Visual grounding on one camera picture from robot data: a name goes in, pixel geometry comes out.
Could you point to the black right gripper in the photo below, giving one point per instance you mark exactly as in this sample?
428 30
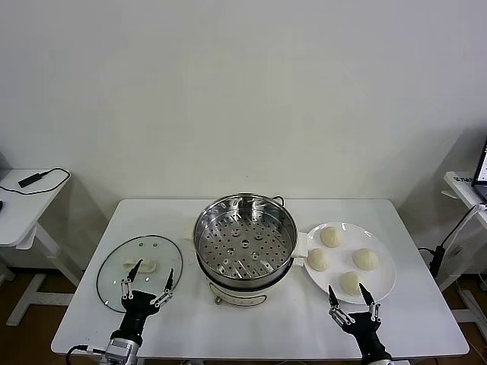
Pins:
365 331

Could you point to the white round plate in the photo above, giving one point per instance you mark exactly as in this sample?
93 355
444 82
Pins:
342 296

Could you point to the open black laptop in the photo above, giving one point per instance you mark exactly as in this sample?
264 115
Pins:
481 171

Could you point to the white shelf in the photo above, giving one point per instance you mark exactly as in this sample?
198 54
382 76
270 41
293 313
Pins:
462 190

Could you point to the white pleated steamed baozi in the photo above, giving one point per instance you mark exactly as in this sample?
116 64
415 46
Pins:
351 282
331 236
366 259
317 260

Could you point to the white side desk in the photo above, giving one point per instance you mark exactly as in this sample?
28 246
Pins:
23 213

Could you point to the white electric cooking pot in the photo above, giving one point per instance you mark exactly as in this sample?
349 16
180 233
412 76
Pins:
239 296

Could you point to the steel perforated steamer basket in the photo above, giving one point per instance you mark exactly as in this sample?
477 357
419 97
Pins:
243 243

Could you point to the black adapter box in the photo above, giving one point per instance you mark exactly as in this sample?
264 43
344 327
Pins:
29 179

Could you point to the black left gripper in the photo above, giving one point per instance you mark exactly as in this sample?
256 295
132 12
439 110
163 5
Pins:
139 308

